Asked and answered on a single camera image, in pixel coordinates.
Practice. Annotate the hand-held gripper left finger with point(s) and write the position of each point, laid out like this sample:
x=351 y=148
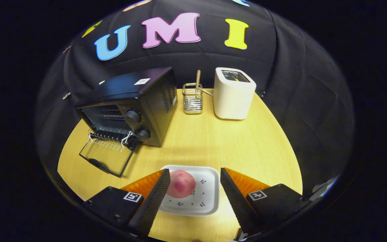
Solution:
x=153 y=201

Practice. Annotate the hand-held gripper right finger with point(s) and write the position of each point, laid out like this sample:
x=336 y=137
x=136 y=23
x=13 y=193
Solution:
x=235 y=201

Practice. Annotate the white rectangular plate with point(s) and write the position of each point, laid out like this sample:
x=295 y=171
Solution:
x=207 y=195

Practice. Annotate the round pink food slice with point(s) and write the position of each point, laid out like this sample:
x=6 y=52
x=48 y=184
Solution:
x=183 y=185

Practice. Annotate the black toaster oven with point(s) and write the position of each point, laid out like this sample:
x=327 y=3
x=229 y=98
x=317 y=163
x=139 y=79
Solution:
x=153 y=101

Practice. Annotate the white pop-up toaster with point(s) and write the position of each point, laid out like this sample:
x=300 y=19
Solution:
x=233 y=101

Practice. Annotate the black backdrop cloth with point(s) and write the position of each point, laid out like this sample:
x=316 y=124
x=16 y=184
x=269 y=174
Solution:
x=297 y=101

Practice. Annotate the wooden stick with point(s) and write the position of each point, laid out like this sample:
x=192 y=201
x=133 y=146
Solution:
x=198 y=80

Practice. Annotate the small white clip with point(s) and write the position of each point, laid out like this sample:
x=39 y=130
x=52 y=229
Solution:
x=66 y=95

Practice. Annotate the small copper clip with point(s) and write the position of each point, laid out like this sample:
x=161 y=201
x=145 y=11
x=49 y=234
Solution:
x=66 y=49

